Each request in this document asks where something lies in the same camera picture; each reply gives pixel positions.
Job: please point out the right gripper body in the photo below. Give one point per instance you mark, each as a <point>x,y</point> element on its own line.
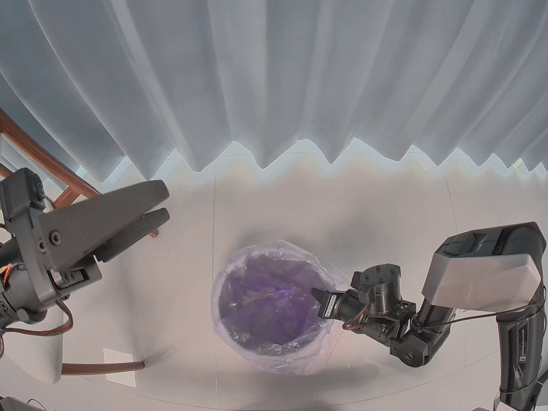
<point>344,306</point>

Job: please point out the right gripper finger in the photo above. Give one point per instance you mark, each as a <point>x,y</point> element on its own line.
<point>317,294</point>

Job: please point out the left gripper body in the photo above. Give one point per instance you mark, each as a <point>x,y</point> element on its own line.
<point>32,281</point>

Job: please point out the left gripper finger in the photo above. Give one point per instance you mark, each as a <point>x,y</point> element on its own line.
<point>98,221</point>
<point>137,233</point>

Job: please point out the purple plastic bag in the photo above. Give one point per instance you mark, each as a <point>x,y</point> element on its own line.
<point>274,298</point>

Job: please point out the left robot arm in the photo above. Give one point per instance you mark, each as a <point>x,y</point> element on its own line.
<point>17,321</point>

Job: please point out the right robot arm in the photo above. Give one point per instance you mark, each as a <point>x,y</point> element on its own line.
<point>479,272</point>

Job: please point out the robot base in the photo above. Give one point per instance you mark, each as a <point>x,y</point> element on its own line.
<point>8,404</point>

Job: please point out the white trash bin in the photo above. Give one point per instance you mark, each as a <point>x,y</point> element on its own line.
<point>224,319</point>

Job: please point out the wooden chair with white cushions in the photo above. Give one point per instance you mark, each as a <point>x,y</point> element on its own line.
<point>25,137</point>

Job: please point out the white curtain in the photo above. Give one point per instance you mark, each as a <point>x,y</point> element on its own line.
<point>274,58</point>

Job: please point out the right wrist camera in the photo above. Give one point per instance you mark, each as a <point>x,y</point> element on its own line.
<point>357,281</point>

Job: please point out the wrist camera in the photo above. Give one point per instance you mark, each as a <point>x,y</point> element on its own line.
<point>21,191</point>
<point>357,281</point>

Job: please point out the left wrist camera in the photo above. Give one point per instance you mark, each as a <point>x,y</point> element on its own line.
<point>21,191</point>

